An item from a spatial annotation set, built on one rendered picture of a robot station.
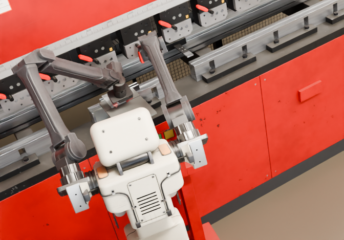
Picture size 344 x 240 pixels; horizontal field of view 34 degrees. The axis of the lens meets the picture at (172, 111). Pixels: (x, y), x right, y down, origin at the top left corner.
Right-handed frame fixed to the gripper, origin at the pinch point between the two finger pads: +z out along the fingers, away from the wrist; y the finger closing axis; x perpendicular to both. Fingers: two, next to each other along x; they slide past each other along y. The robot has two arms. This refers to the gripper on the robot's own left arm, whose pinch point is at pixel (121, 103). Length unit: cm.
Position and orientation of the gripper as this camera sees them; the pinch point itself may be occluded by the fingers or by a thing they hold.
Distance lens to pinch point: 260.8
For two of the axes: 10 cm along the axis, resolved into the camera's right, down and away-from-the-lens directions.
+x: 4.8, 7.7, -4.1
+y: -8.8, 4.1, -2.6
